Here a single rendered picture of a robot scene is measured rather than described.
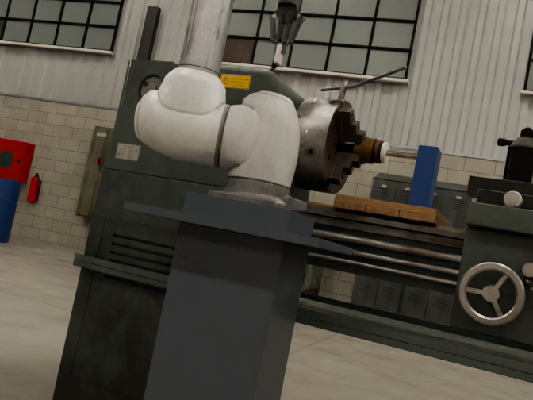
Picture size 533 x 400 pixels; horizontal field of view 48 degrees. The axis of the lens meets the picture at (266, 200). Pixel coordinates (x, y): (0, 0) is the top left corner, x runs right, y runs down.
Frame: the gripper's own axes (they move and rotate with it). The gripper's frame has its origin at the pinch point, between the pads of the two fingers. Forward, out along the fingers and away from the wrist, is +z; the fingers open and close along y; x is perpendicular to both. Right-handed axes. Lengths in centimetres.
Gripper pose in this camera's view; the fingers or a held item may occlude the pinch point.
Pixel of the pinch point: (279, 54)
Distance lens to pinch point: 206.2
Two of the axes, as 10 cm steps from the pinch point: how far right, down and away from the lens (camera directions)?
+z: -1.9, 9.8, -0.7
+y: 9.0, 1.5, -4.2
